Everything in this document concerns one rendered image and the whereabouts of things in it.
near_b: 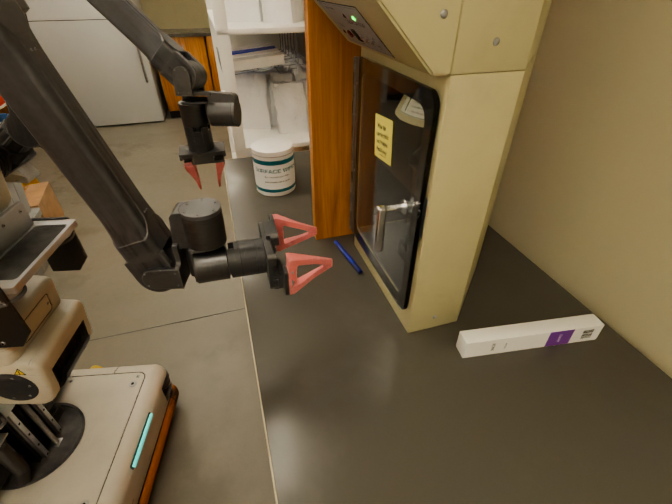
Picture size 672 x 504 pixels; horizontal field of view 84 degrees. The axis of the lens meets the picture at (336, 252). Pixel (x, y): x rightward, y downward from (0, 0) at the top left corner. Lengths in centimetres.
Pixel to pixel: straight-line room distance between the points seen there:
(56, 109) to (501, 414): 74
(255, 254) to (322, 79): 43
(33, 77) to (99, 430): 126
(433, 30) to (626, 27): 49
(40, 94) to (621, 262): 97
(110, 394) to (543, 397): 141
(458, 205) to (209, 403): 149
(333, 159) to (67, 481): 124
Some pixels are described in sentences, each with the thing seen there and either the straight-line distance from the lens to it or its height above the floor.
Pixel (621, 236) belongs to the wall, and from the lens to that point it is 92.
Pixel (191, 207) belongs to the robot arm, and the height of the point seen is 125.
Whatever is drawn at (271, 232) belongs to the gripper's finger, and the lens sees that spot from 60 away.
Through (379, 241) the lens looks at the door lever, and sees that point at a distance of 64.
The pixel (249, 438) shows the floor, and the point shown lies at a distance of 173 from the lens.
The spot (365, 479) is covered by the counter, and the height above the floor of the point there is 94.
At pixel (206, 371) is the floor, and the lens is 196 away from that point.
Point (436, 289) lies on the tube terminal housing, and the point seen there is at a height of 104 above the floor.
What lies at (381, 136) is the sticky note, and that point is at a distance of 70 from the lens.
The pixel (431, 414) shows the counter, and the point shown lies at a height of 94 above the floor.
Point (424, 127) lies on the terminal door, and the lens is 56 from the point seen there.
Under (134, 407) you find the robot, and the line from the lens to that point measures 160.
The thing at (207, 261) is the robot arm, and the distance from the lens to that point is 58.
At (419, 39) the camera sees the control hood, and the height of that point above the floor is 145.
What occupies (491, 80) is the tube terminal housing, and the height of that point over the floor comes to 140.
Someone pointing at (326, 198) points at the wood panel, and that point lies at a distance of 95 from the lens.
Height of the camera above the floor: 151
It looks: 36 degrees down
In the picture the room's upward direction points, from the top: straight up
